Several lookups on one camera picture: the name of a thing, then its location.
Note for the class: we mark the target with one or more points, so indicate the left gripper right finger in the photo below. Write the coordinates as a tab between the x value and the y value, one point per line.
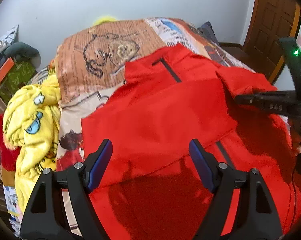
256	214

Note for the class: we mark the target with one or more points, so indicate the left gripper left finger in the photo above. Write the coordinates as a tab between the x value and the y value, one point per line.
60	207

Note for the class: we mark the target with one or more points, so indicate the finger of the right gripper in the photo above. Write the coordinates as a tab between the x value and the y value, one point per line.
278	102

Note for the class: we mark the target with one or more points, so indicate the red zip jacket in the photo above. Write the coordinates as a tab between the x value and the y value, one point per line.
151	189

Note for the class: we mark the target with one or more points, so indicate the person right hand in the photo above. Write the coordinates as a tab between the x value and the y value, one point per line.
295	138

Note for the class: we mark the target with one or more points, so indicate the wooden door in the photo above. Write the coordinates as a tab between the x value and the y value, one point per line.
271	20

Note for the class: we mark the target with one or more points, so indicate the red plush cloth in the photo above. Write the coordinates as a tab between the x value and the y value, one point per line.
8	157

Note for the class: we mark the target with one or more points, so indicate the yellow cartoon blanket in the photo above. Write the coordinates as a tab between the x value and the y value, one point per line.
31	123

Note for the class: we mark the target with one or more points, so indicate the dark blue backpack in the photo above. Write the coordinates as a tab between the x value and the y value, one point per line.
207	31

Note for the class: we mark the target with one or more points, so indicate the green patterned storage box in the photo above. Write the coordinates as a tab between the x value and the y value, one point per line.
17	77

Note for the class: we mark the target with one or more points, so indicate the orange box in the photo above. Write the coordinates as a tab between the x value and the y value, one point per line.
6	67

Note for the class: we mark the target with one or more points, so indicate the printed newspaper bedspread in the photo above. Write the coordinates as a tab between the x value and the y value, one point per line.
90	66

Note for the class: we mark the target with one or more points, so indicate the grey neck pillow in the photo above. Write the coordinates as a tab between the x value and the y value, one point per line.
23	50

